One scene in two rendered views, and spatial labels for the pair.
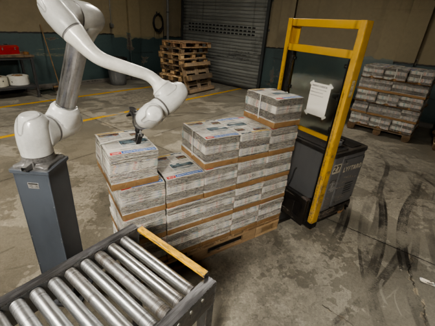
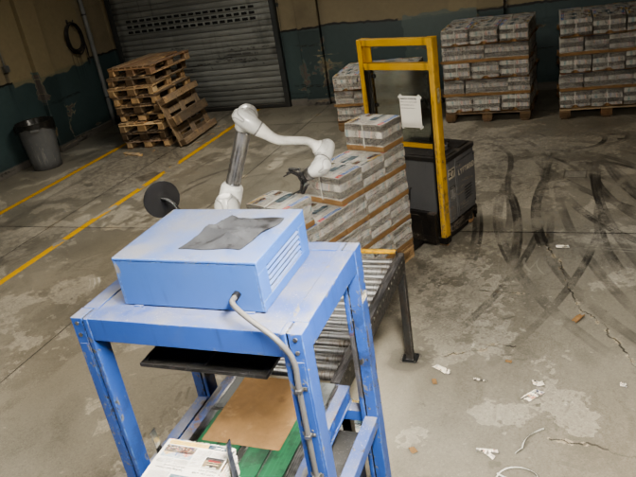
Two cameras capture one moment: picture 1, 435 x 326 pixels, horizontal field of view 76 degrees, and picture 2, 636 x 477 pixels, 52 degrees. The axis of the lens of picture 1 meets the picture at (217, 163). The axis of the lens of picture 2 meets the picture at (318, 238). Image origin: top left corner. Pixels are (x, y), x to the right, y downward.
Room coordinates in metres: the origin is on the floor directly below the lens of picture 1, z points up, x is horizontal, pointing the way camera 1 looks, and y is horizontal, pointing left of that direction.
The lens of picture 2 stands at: (-2.76, 1.26, 2.71)
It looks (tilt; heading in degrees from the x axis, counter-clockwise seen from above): 24 degrees down; 348
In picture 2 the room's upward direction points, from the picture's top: 9 degrees counter-clockwise
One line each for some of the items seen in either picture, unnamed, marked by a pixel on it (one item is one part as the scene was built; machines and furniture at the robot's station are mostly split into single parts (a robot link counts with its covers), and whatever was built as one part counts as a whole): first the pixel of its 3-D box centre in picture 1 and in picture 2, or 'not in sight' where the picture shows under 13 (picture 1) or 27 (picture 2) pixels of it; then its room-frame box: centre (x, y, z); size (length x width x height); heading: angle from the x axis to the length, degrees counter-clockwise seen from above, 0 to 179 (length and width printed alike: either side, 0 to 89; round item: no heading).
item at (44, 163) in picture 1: (36, 159); not in sight; (1.31, 0.96, 1.03); 0.22 x 0.18 x 0.06; 0
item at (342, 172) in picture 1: (315, 171); (431, 185); (2.72, -1.07, 0.40); 0.69 x 0.55 x 0.80; 35
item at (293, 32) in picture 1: (278, 114); (374, 137); (2.78, -0.58, 0.97); 0.09 x 0.09 x 1.75; 35
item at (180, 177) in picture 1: (191, 206); (332, 252); (1.85, 0.18, 0.42); 1.17 x 0.39 x 0.83; 125
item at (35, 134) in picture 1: (35, 132); (227, 209); (1.34, 0.96, 1.17); 0.18 x 0.16 x 0.22; 168
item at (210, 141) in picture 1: (209, 142); (332, 184); (1.94, 0.07, 0.95); 0.38 x 0.29 x 0.23; 34
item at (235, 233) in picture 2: not in sight; (231, 226); (-0.47, 1.09, 1.78); 0.32 x 0.28 x 0.05; 54
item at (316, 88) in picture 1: (312, 92); (402, 105); (2.52, -0.79, 1.28); 0.57 x 0.01 x 0.65; 35
